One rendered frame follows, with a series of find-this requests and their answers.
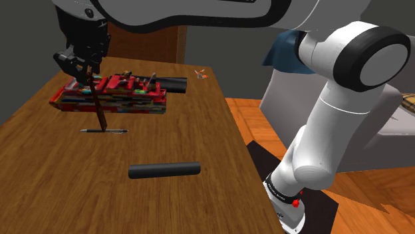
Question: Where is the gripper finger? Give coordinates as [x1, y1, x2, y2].
[86, 58, 102, 78]
[53, 46, 86, 82]

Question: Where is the brown wooden stick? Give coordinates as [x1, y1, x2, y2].
[86, 65, 108, 133]

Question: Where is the colourful brick toy ship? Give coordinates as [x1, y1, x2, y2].
[49, 70, 168, 115]

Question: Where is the black pen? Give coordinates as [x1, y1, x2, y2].
[80, 128, 129, 134]

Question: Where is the black cylinder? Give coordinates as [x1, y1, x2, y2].
[131, 75, 188, 94]
[128, 161, 202, 180]

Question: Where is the brown wooden table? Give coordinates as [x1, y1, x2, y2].
[0, 56, 287, 234]

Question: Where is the blue cloth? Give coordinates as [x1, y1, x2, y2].
[261, 30, 318, 75]

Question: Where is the dark robot stand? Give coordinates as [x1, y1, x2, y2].
[245, 140, 340, 234]

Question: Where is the pale grey sofa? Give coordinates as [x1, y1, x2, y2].
[259, 67, 415, 174]

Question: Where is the brown checked cushion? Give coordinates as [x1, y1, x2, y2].
[401, 92, 415, 114]

